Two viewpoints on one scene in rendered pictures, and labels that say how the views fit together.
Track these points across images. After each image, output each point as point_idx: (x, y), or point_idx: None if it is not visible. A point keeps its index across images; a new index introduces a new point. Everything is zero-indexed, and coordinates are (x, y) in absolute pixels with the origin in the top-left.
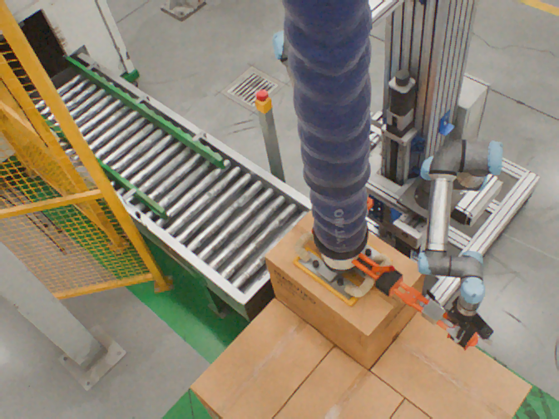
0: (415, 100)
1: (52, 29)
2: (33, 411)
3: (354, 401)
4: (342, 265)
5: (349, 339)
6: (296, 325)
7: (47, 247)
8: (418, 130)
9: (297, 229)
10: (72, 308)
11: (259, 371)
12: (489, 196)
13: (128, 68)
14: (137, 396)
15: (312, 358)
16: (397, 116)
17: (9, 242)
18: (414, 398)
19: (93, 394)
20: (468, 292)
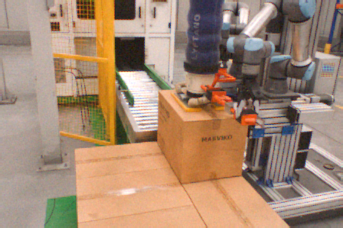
0: (282, 27)
1: (145, 49)
2: (7, 167)
3: (157, 191)
4: (194, 86)
5: (177, 144)
6: (156, 153)
7: (79, 126)
8: (281, 53)
9: (185, 89)
10: (66, 145)
11: (115, 158)
12: (319, 111)
13: None
14: (54, 184)
15: (151, 166)
16: (267, 33)
17: (66, 119)
18: (200, 207)
19: (37, 174)
20: (248, 38)
